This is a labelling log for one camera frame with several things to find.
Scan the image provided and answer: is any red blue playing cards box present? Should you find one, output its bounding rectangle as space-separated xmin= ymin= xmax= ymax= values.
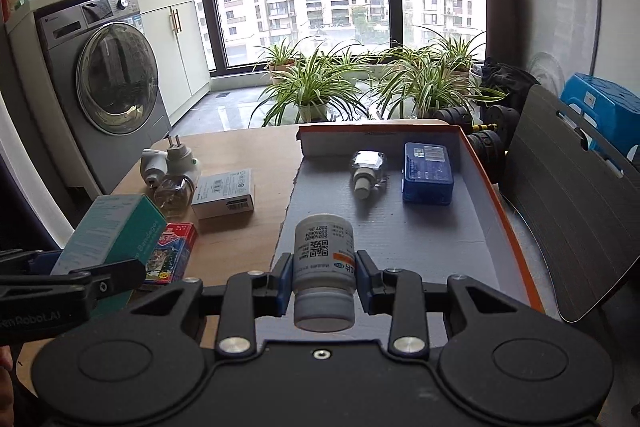
xmin=143 ymin=222 xmax=198 ymax=291

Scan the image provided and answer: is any white medicine bottle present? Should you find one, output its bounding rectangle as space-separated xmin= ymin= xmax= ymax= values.
xmin=292 ymin=213 xmax=356 ymax=333

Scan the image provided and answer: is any white product box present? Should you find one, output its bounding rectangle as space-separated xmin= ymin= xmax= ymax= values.
xmin=191 ymin=169 xmax=254 ymax=220

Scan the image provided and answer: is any blue tin box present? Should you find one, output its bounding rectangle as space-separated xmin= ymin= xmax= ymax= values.
xmin=402 ymin=142 xmax=454 ymax=206

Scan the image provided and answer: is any teal bandage box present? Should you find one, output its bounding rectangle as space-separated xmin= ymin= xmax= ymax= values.
xmin=49 ymin=193 xmax=170 ymax=318

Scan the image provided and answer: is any white plug-in with bottle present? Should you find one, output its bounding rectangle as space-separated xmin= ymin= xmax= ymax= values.
xmin=153 ymin=135 xmax=201 ymax=220

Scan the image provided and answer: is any clear glass refill bottle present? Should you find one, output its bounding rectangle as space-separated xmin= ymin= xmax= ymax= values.
xmin=350 ymin=150 xmax=387 ymax=200

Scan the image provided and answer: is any white plug-in heater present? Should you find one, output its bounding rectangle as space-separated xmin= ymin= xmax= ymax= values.
xmin=140 ymin=148 xmax=168 ymax=190

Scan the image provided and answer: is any person's left hand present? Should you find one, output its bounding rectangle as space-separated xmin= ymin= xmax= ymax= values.
xmin=0 ymin=346 xmax=14 ymax=427

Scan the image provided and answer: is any orange-edged cardboard tray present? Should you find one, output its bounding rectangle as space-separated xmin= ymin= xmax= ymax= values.
xmin=254 ymin=123 xmax=547 ymax=348

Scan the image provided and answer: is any black dumbbell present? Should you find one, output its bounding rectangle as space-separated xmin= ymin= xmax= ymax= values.
xmin=433 ymin=105 xmax=520 ymax=184

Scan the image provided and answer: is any spider plant centre pot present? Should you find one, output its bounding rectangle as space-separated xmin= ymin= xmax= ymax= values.
xmin=250 ymin=46 xmax=370 ymax=127

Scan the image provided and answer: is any spider plant pot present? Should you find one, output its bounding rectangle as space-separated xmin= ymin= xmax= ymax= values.
xmin=250 ymin=46 xmax=370 ymax=127
xmin=370 ymin=30 xmax=506 ymax=119
xmin=258 ymin=39 xmax=305 ymax=82

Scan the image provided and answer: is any spider plant right pot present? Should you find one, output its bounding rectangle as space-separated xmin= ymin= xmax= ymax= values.
xmin=370 ymin=30 xmax=506 ymax=119

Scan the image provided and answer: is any grey washing machine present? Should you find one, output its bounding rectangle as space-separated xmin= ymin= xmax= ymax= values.
xmin=36 ymin=0 xmax=170 ymax=194

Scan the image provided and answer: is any black bag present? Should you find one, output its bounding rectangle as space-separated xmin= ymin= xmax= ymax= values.
xmin=480 ymin=57 xmax=538 ymax=113

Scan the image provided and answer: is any spider plant left pot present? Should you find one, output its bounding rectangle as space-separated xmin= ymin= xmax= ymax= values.
xmin=258 ymin=39 xmax=305 ymax=82

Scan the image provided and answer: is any white round fan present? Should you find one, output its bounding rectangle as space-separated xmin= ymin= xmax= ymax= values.
xmin=527 ymin=52 xmax=566 ymax=98

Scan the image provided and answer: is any blue plastic stool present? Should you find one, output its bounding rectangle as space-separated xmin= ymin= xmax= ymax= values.
xmin=560 ymin=72 xmax=639 ymax=165

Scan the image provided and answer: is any white cabinet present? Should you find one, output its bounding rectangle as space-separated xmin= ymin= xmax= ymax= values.
xmin=138 ymin=0 xmax=210 ymax=124

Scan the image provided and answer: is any brown rolled mat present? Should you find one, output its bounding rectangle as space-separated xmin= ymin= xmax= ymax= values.
xmin=486 ymin=0 xmax=518 ymax=64

